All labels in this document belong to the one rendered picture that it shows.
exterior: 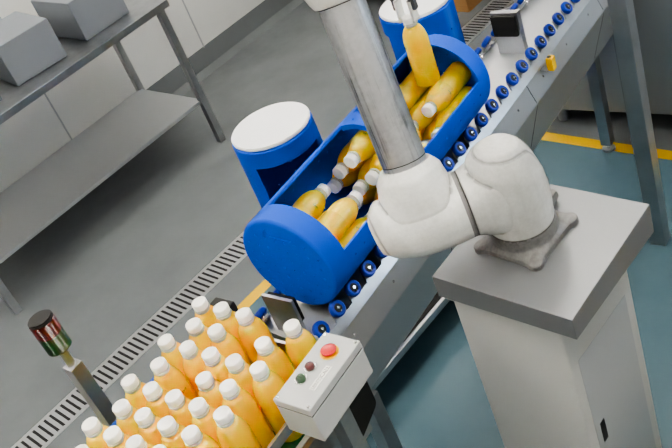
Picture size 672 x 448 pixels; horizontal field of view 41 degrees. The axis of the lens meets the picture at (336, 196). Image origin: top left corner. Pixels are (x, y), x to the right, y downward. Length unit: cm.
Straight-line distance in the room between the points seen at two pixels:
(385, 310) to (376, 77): 74
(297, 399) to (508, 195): 61
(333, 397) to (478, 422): 132
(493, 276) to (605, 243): 25
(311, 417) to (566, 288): 60
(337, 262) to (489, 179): 47
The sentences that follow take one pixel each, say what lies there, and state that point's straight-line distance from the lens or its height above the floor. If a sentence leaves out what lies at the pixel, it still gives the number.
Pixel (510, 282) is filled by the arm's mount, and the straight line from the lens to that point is 203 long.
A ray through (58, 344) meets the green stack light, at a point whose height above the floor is 119.
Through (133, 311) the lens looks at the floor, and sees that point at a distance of 436.
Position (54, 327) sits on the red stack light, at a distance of 224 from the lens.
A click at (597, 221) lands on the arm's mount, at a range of 211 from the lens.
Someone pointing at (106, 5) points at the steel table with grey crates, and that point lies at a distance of 497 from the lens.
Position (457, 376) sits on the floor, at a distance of 335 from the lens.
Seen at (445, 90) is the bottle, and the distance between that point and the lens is 263.
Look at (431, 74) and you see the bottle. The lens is 265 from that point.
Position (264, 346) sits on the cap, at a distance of 203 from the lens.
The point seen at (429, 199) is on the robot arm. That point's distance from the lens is 193.
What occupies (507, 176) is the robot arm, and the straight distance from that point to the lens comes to 192.
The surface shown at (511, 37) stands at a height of 99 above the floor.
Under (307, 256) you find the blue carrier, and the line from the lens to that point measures 218.
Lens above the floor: 241
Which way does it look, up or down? 33 degrees down
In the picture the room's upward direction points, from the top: 22 degrees counter-clockwise
